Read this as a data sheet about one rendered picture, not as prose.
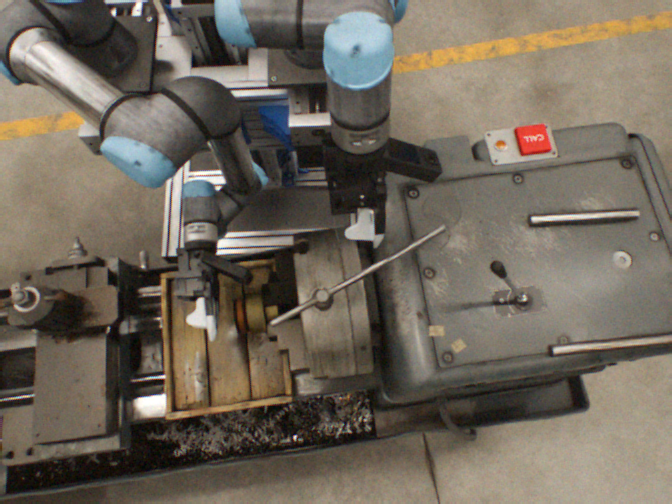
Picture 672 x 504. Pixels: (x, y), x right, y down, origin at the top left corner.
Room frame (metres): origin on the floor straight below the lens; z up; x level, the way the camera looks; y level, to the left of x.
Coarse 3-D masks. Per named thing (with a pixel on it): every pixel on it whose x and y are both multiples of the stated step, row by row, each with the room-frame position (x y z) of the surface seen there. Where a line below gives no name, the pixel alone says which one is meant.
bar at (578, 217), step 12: (528, 216) 0.35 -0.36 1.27; (540, 216) 0.35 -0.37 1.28; (552, 216) 0.35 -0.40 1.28; (564, 216) 0.35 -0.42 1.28; (576, 216) 0.35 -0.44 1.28; (588, 216) 0.34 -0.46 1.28; (600, 216) 0.34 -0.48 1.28; (612, 216) 0.34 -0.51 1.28; (624, 216) 0.34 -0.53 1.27; (636, 216) 0.34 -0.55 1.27
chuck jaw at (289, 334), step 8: (288, 320) 0.22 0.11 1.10; (296, 320) 0.21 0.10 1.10; (272, 328) 0.20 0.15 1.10; (280, 328) 0.20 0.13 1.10; (288, 328) 0.20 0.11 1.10; (296, 328) 0.20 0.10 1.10; (272, 336) 0.18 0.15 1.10; (280, 336) 0.18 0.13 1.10; (288, 336) 0.18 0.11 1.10; (296, 336) 0.18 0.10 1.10; (280, 344) 0.17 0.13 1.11; (288, 344) 0.17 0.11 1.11; (296, 344) 0.16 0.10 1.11; (304, 344) 0.16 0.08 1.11; (288, 352) 0.15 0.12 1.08; (296, 352) 0.15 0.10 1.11; (304, 352) 0.15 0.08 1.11; (296, 360) 0.13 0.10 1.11; (304, 360) 0.13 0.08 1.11; (296, 368) 0.12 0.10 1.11; (304, 368) 0.12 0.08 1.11; (320, 376) 0.10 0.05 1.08
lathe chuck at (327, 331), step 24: (312, 240) 0.35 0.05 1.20; (336, 240) 0.35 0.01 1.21; (312, 264) 0.29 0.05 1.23; (336, 264) 0.29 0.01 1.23; (312, 288) 0.25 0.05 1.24; (312, 312) 0.20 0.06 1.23; (336, 312) 0.20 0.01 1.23; (312, 336) 0.16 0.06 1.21; (336, 336) 0.16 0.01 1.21; (312, 360) 0.12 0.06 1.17; (336, 360) 0.12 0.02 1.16
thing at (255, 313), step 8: (248, 296) 0.27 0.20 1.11; (256, 296) 0.27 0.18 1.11; (240, 304) 0.25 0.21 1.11; (248, 304) 0.25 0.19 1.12; (256, 304) 0.25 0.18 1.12; (240, 312) 0.23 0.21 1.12; (248, 312) 0.23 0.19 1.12; (256, 312) 0.23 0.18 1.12; (264, 312) 0.23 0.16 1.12; (272, 312) 0.23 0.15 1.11; (280, 312) 0.24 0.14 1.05; (240, 320) 0.22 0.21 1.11; (248, 320) 0.22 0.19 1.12; (256, 320) 0.22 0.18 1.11; (264, 320) 0.22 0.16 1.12; (240, 328) 0.20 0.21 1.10; (248, 328) 0.21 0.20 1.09; (256, 328) 0.20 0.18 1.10; (264, 328) 0.20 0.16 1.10
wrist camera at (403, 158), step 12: (396, 144) 0.36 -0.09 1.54; (408, 144) 0.37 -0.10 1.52; (384, 156) 0.34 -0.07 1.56; (396, 156) 0.34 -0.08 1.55; (408, 156) 0.35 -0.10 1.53; (420, 156) 0.35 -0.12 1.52; (432, 156) 0.35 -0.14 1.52; (384, 168) 0.33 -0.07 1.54; (396, 168) 0.33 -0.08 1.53; (408, 168) 0.33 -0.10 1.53; (420, 168) 0.33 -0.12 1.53; (432, 168) 0.33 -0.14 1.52; (432, 180) 0.33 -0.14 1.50
